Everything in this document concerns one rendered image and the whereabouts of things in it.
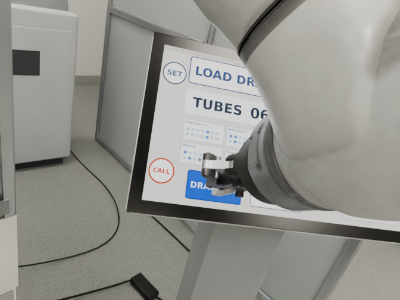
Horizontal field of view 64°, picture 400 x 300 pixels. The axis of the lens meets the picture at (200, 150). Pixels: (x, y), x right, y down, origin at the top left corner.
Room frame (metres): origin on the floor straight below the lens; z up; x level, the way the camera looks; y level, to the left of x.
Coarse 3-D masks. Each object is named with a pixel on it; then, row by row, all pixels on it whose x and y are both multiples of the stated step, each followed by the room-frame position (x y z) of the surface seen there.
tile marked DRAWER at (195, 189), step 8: (192, 176) 0.45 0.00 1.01; (200, 176) 0.45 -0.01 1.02; (192, 184) 0.44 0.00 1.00; (200, 184) 0.45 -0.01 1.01; (192, 192) 0.44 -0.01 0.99; (200, 192) 0.44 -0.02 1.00; (208, 192) 0.44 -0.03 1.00; (200, 200) 0.43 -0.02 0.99; (208, 200) 0.44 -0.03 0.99; (216, 200) 0.44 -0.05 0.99; (224, 200) 0.44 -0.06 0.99; (232, 200) 0.45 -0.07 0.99; (240, 200) 0.45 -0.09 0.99
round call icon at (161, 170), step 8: (152, 160) 0.45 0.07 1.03; (160, 160) 0.45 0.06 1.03; (168, 160) 0.45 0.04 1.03; (176, 160) 0.46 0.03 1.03; (152, 168) 0.44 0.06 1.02; (160, 168) 0.44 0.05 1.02; (168, 168) 0.45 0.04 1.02; (152, 176) 0.43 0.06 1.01; (160, 176) 0.44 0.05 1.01; (168, 176) 0.44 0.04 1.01; (160, 184) 0.43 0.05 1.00; (168, 184) 0.43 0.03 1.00
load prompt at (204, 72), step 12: (192, 60) 0.57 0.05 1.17; (204, 60) 0.58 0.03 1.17; (192, 72) 0.56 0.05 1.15; (204, 72) 0.57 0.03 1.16; (216, 72) 0.57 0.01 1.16; (228, 72) 0.58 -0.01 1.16; (240, 72) 0.59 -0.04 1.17; (204, 84) 0.55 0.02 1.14; (216, 84) 0.56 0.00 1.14; (228, 84) 0.57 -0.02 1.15; (240, 84) 0.58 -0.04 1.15; (252, 84) 0.58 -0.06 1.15
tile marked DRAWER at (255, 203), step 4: (252, 196) 0.46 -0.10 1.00; (252, 200) 0.46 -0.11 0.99; (256, 200) 0.46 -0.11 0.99; (252, 204) 0.45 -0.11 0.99; (256, 204) 0.46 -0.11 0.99; (260, 204) 0.46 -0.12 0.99; (264, 204) 0.46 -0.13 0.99; (268, 204) 0.46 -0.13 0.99; (264, 208) 0.46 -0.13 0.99; (268, 208) 0.46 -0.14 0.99; (272, 208) 0.46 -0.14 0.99; (276, 208) 0.46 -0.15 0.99; (280, 208) 0.46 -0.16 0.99; (296, 212) 0.47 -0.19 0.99; (300, 212) 0.47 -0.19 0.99
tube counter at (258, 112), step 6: (252, 102) 0.56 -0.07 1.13; (258, 102) 0.57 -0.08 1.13; (252, 108) 0.56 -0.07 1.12; (258, 108) 0.56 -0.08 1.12; (264, 108) 0.56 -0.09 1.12; (252, 114) 0.55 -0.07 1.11; (258, 114) 0.55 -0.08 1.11; (264, 114) 0.56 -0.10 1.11; (252, 120) 0.54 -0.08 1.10; (258, 120) 0.55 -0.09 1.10
